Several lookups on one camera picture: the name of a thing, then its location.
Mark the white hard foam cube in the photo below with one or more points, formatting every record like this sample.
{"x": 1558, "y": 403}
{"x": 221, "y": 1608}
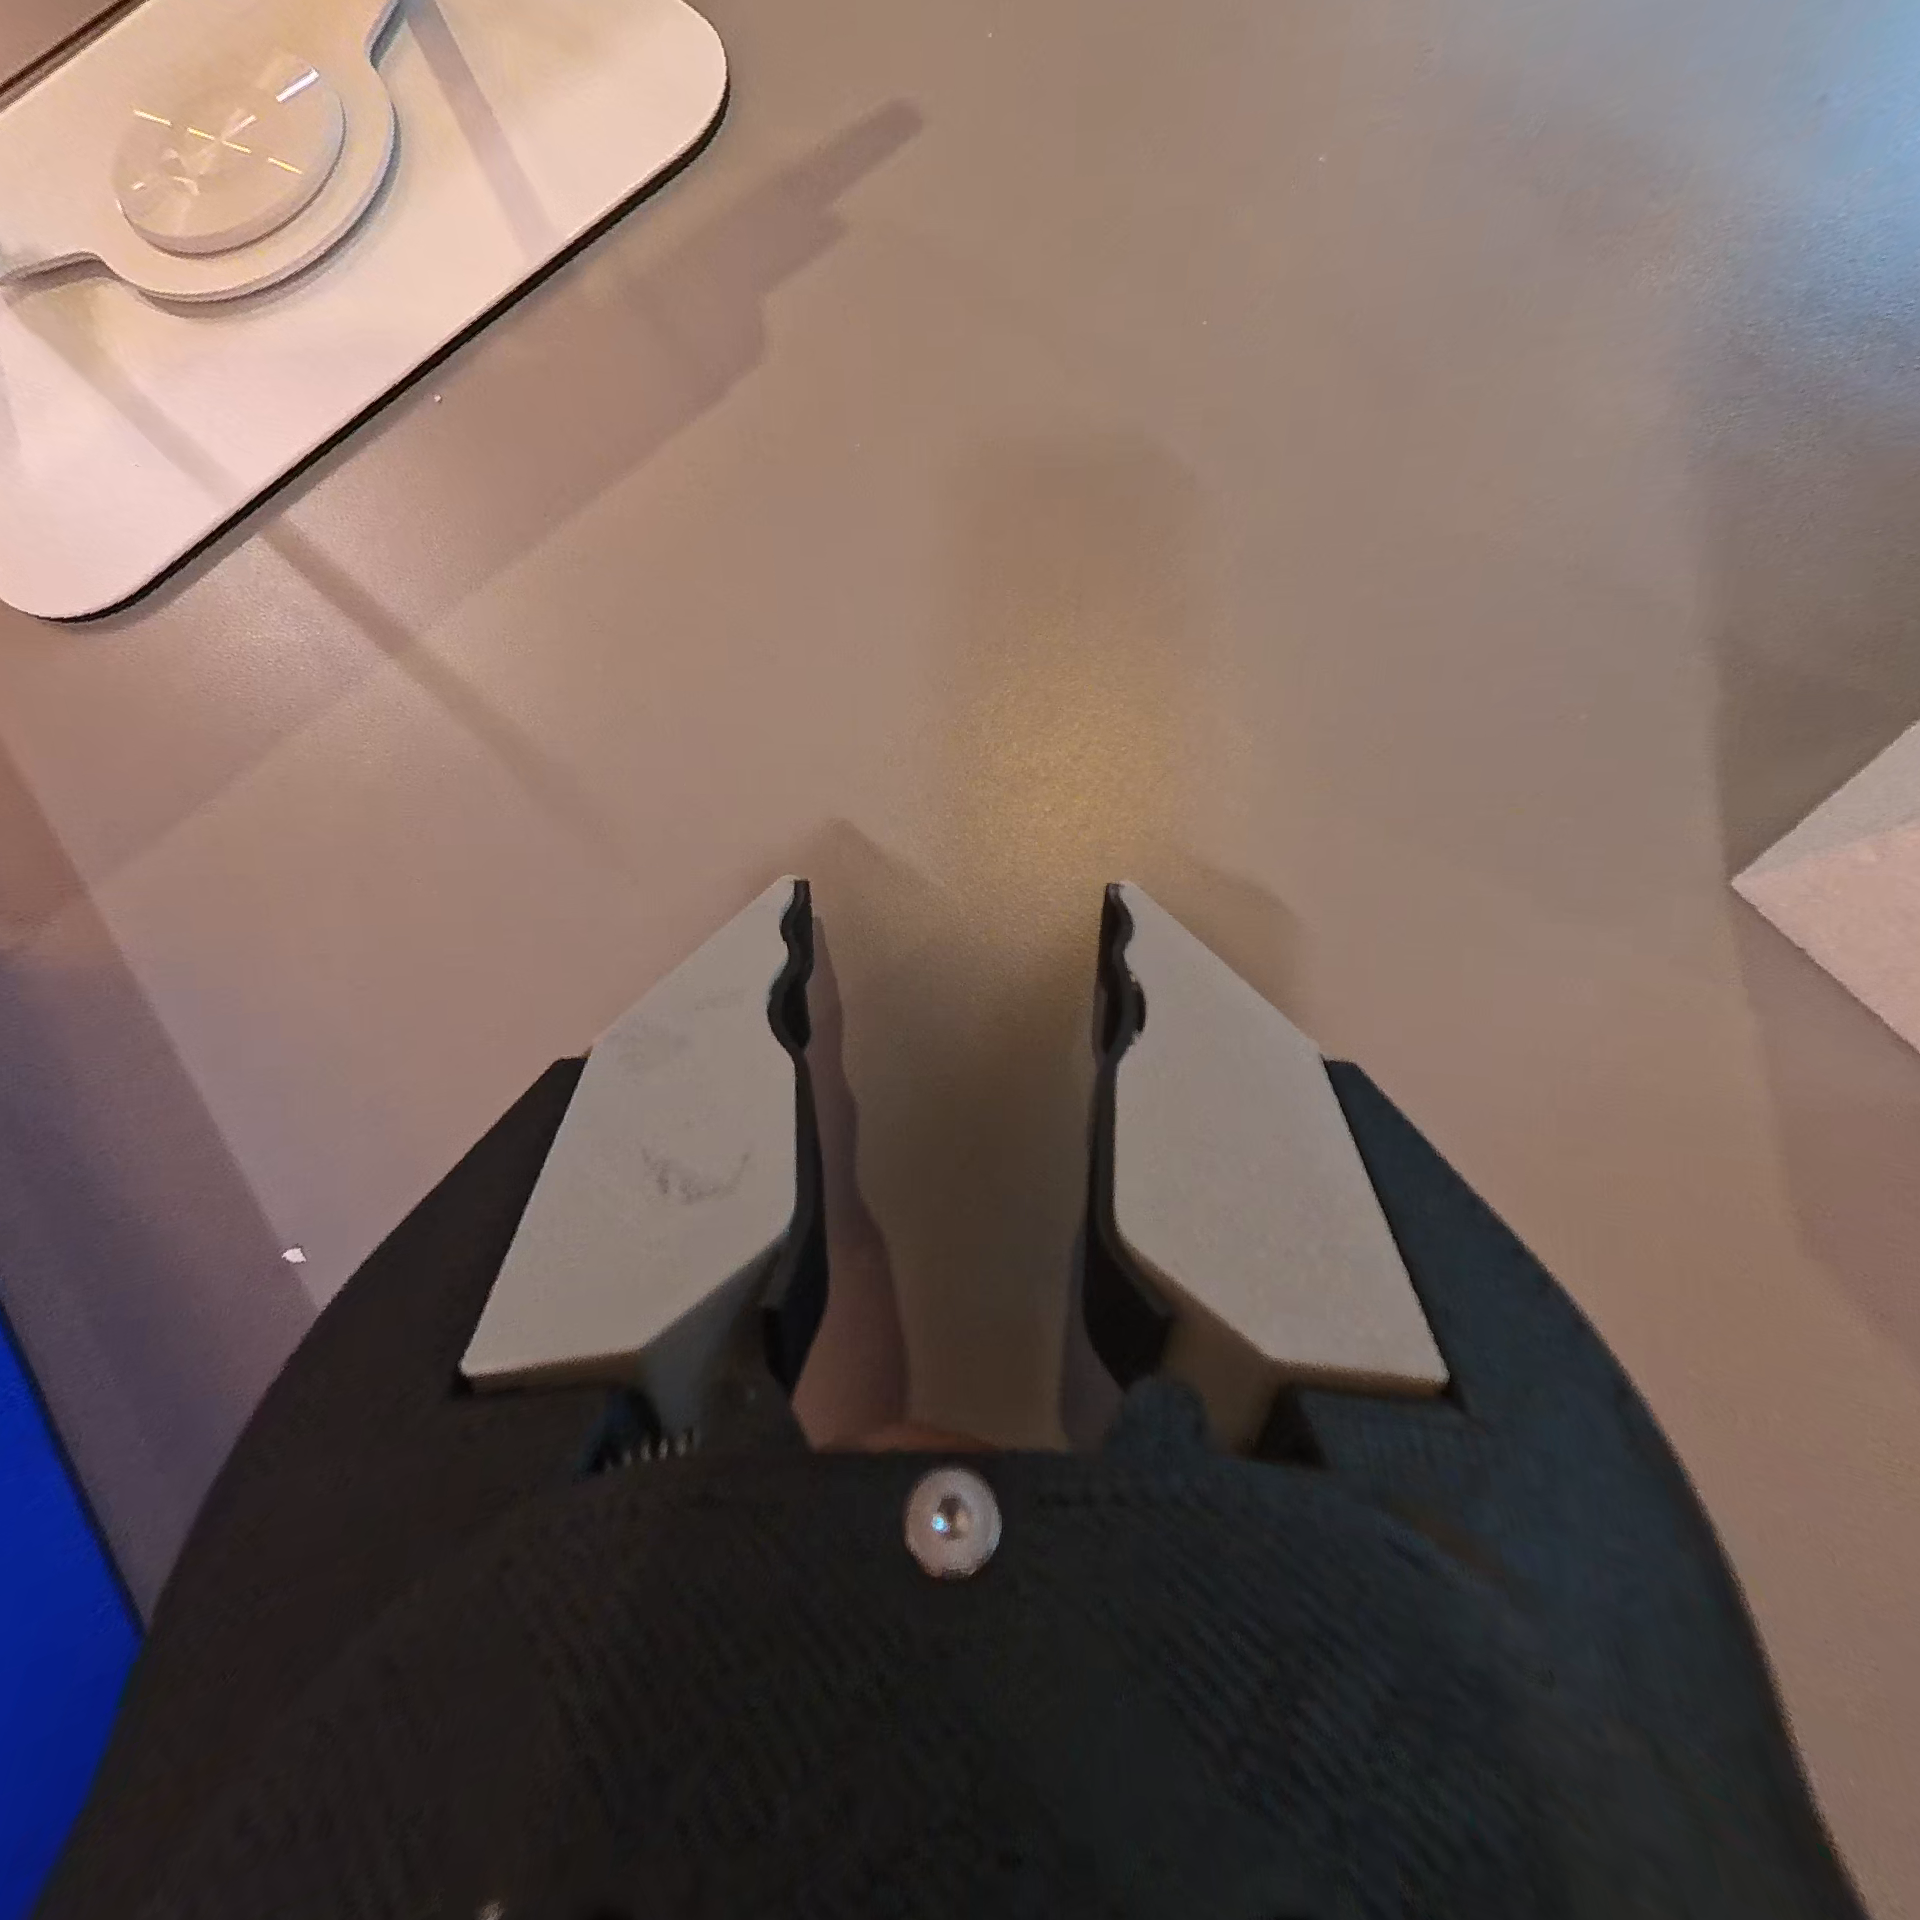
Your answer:
{"x": 1853, "y": 901}

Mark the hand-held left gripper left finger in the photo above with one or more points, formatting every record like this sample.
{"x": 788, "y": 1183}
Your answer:
{"x": 645, "y": 1201}

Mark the white document stand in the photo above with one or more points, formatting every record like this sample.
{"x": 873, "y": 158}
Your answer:
{"x": 300, "y": 330}

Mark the blue plastic bin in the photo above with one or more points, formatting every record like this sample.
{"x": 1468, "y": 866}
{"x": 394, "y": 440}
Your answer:
{"x": 53, "y": 1576}

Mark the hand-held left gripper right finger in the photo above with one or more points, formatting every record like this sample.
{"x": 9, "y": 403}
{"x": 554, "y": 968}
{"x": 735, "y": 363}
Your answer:
{"x": 1260, "y": 1201}

